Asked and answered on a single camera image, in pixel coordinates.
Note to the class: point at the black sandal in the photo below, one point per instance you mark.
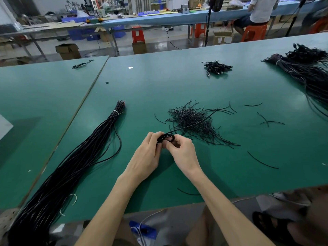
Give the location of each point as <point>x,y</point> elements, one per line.
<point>271,225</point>

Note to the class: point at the red plastic stool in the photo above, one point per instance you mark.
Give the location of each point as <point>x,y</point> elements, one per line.
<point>138,35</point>

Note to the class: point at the blue plastic item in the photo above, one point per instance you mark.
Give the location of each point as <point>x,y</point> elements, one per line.
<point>143,230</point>

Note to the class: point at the long blue workbench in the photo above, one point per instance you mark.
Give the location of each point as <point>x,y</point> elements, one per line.
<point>169,19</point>

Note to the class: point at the small cardboard box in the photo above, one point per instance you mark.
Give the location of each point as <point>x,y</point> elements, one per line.
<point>140,48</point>

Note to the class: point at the black fan on stand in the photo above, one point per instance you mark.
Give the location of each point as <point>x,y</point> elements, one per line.
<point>216,3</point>

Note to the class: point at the person's right leg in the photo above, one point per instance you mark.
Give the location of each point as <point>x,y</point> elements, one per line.
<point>312,223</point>

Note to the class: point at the person's right forearm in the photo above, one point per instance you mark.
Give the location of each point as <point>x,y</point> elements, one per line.
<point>228,212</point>

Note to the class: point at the open cardboard box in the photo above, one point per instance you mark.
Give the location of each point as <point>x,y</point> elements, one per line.
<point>68,52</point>

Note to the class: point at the black tripod stand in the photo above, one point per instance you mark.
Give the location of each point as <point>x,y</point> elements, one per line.
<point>297,15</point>

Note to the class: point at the orange plastic stool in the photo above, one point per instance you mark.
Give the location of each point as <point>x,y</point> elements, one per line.
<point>200,30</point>
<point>319,25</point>
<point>254,33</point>

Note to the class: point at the person's left forearm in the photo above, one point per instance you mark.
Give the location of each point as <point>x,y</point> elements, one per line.
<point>110,210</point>

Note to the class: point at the large white box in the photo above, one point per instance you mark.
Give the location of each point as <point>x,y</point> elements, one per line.
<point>5,127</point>

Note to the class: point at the person's right hand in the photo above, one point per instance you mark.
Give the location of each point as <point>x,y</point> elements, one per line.
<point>184,156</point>

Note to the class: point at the person's left hand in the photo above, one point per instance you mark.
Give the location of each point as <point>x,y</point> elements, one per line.
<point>144,158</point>

